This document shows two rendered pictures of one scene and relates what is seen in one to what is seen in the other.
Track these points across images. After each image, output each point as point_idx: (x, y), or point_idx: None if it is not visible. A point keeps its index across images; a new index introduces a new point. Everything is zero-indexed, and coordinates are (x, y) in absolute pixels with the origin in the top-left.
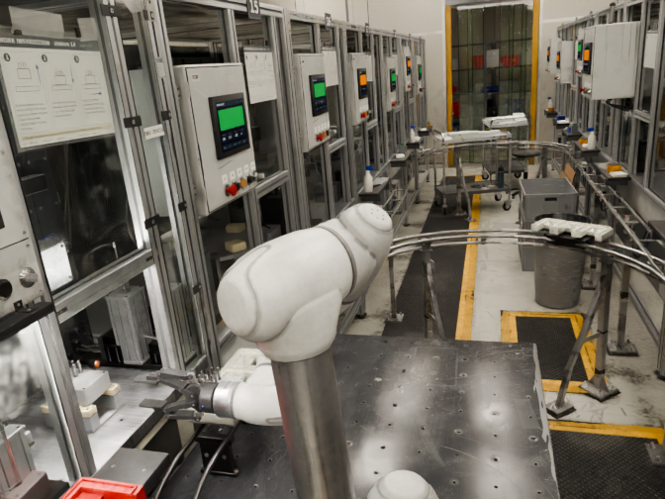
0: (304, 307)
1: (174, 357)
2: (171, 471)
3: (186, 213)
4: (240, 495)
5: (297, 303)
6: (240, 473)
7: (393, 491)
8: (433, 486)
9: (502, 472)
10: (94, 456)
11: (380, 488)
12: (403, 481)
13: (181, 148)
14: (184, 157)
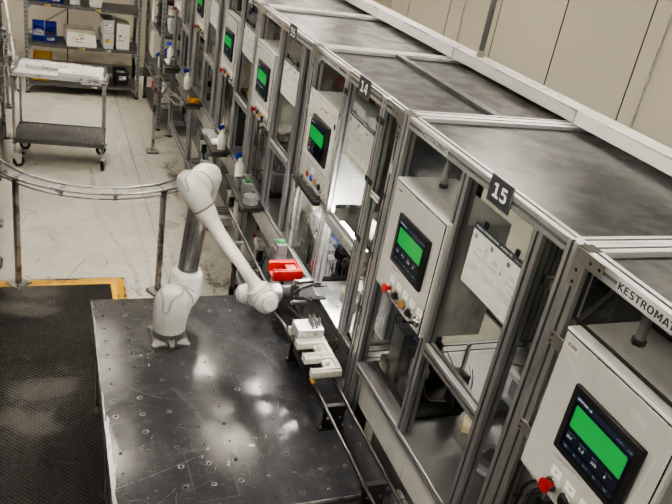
0: None
1: (340, 313)
2: (298, 317)
3: (371, 261)
4: (273, 352)
5: None
6: (285, 361)
7: (174, 284)
8: (172, 375)
9: (134, 390)
10: (322, 291)
11: (180, 286)
12: (172, 289)
13: (383, 224)
14: (383, 232)
